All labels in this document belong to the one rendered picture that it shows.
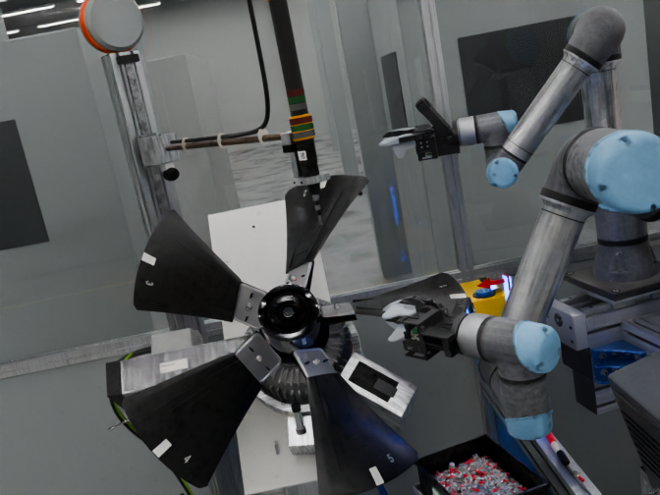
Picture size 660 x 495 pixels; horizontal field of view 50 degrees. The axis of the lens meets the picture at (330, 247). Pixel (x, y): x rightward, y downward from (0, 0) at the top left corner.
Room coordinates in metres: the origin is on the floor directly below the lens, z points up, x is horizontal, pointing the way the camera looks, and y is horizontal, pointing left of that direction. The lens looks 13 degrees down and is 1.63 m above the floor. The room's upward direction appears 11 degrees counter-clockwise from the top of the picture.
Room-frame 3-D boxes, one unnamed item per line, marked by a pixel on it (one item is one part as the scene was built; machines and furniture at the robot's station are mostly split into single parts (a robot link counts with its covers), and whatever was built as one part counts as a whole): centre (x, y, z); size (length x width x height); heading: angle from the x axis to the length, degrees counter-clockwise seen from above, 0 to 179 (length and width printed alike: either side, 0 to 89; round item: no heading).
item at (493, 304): (1.66, -0.34, 1.02); 0.16 x 0.10 x 0.11; 2
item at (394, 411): (1.38, -0.04, 0.98); 0.20 x 0.16 x 0.20; 2
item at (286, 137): (1.36, 0.01, 1.50); 0.09 x 0.07 x 0.10; 37
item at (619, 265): (1.67, -0.71, 1.09); 0.15 x 0.15 x 0.10
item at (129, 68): (1.89, 0.42, 1.48); 0.05 x 0.03 x 0.62; 127
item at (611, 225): (1.67, -0.71, 1.20); 0.13 x 0.12 x 0.14; 165
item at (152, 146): (1.85, 0.39, 1.54); 0.10 x 0.07 x 0.08; 37
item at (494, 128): (1.86, -0.49, 1.43); 0.11 x 0.08 x 0.09; 75
